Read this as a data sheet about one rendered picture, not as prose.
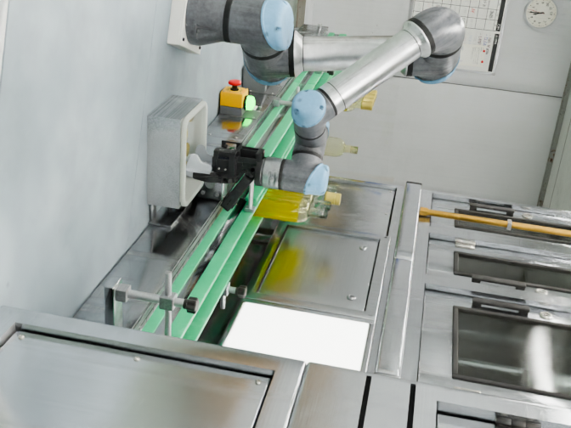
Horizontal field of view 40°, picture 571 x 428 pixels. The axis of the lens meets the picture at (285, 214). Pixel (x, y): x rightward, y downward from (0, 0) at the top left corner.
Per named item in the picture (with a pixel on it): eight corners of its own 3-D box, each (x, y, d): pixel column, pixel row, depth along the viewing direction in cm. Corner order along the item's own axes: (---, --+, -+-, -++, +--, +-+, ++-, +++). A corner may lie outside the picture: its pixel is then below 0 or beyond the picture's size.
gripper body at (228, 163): (219, 138, 188) (268, 146, 186) (217, 171, 192) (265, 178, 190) (210, 150, 181) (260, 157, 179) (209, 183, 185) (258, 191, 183)
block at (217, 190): (196, 198, 202) (222, 202, 201) (197, 165, 198) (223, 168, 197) (200, 193, 205) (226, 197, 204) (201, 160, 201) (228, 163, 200)
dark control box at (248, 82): (240, 89, 260) (265, 92, 259) (241, 65, 256) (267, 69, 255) (246, 82, 267) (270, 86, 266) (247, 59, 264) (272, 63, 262)
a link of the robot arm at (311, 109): (482, 9, 176) (309, 131, 168) (474, 36, 186) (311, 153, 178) (448, -24, 179) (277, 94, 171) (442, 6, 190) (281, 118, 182)
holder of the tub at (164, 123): (147, 224, 187) (178, 229, 185) (147, 115, 175) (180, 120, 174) (171, 196, 202) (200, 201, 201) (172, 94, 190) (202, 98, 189)
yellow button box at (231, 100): (217, 113, 235) (241, 116, 234) (218, 89, 232) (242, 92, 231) (223, 106, 242) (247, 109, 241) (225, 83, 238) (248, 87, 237)
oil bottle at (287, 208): (231, 213, 216) (308, 225, 213) (233, 194, 214) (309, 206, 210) (237, 205, 221) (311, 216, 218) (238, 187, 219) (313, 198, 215)
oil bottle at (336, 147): (286, 150, 293) (356, 160, 289) (287, 137, 290) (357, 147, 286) (290, 143, 298) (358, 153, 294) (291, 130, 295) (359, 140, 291)
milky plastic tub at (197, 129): (149, 205, 184) (183, 211, 183) (149, 115, 174) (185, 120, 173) (172, 177, 199) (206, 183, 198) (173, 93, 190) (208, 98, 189)
